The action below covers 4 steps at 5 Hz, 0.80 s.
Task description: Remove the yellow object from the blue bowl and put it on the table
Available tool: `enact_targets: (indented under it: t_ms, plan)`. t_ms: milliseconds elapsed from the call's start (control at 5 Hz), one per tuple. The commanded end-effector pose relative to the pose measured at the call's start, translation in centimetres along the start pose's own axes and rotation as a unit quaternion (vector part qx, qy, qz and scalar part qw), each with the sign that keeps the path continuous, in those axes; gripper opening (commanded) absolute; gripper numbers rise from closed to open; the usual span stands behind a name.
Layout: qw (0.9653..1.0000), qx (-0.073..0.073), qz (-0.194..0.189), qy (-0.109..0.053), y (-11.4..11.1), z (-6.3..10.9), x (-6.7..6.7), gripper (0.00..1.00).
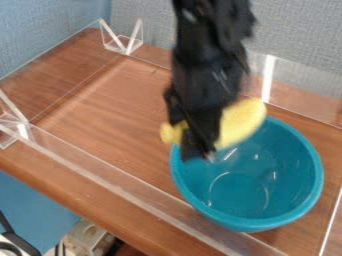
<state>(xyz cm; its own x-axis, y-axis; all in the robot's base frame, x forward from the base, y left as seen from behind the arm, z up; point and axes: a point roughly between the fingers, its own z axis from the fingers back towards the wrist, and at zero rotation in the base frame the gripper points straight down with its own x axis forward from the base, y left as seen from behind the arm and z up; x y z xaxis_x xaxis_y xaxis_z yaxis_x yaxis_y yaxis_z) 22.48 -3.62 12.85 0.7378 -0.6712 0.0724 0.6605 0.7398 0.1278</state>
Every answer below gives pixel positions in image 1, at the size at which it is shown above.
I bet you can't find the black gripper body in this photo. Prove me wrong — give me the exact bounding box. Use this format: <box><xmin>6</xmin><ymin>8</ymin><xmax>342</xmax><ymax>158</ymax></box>
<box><xmin>162</xmin><ymin>49</ymin><xmax>252</xmax><ymax>116</ymax></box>

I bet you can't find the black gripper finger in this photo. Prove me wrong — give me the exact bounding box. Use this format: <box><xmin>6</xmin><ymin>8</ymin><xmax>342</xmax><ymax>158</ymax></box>
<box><xmin>164</xmin><ymin>88</ymin><xmax>188</xmax><ymax>125</ymax></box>
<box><xmin>181</xmin><ymin>107</ymin><xmax>222</xmax><ymax>161</ymax></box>

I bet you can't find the yellow toy banana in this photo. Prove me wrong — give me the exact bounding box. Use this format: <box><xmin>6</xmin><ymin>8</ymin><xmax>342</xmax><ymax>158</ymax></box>
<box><xmin>160</xmin><ymin>98</ymin><xmax>268</xmax><ymax>150</ymax></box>

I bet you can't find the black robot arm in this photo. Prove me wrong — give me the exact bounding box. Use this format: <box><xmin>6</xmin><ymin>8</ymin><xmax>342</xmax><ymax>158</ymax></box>
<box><xmin>164</xmin><ymin>0</ymin><xmax>257</xmax><ymax>161</ymax></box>

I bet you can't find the blue plastic bowl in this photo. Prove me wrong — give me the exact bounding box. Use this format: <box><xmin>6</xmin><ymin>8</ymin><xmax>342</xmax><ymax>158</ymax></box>
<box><xmin>170</xmin><ymin>117</ymin><xmax>325</xmax><ymax>232</ymax></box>

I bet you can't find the clear acrylic back barrier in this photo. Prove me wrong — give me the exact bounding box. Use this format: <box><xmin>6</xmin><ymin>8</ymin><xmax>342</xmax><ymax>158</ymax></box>
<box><xmin>129</xmin><ymin>43</ymin><xmax>342</xmax><ymax>129</ymax></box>

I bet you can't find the clear acrylic barrier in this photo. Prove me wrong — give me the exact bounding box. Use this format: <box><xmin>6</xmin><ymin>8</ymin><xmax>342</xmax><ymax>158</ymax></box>
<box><xmin>129</xmin><ymin>43</ymin><xmax>342</xmax><ymax>129</ymax></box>
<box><xmin>0</xmin><ymin>91</ymin><xmax>288</xmax><ymax>256</ymax></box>

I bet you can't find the clear acrylic front barrier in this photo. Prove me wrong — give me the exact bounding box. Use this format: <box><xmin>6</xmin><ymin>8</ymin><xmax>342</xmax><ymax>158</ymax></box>
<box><xmin>0</xmin><ymin>91</ymin><xmax>288</xmax><ymax>256</ymax></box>

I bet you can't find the white power strip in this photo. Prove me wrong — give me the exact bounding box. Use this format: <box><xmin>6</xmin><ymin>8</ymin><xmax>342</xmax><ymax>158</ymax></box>
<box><xmin>54</xmin><ymin>219</ymin><xmax>117</xmax><ymax>256</ymax></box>

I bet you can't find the black chair part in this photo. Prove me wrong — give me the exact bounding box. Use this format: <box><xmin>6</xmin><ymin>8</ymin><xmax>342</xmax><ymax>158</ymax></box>
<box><xmin>0</xmin><ymin>211</ymin><xmax>42</xmax><ymax>256</ymax></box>

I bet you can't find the clear acrylic corner bracket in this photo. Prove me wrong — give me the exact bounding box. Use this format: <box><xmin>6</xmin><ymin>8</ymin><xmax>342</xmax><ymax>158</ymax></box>
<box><xmin>99</xmin><ymin>19</ymin><xmax>145</xmax><ymax>56</ymax></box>

